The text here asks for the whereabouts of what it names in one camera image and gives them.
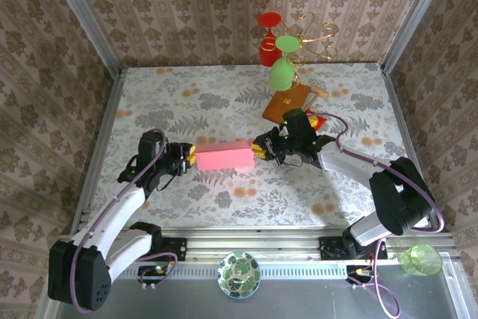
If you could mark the pink paper box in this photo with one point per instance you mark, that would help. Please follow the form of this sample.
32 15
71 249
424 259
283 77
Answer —
224 156

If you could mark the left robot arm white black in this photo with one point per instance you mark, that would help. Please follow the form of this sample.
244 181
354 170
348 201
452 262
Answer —
127 210

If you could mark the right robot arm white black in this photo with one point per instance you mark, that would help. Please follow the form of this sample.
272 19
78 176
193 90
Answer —
396 199

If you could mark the red snack packet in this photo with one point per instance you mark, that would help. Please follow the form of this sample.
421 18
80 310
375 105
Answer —
316 121

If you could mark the brown wooden board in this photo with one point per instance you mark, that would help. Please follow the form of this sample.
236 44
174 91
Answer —
278 110

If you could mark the small wooden mallet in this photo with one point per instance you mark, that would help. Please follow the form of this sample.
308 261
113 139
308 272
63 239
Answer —
320 91

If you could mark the green wine glass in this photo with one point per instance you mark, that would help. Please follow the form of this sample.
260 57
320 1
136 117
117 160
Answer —
281 76

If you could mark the red wine glass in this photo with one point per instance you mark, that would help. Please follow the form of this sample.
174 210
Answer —
267 57

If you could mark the small black circuit board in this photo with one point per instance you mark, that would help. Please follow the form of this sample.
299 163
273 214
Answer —
353 271
149 271

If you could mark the leaf pattern bowl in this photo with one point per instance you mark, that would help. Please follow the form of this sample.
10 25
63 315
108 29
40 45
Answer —
239 275

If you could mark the green transparent cup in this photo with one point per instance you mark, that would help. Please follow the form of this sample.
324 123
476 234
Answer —
422 261

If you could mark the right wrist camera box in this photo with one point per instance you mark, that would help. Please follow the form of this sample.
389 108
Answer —
298 123

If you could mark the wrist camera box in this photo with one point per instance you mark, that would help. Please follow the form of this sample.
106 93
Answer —
298 123
151 145

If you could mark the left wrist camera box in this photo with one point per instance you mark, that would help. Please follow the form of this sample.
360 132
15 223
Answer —
151 145

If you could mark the aluminium table side rail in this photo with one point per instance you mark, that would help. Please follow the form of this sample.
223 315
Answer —
397 110
106 121

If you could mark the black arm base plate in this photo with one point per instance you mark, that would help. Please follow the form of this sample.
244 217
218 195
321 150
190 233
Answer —
328 250
179 250

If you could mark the aluminium front rail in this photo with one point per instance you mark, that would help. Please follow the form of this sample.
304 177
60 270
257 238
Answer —
254 244

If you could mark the aluminium frame post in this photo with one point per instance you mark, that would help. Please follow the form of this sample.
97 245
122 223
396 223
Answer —
414 16
84 16

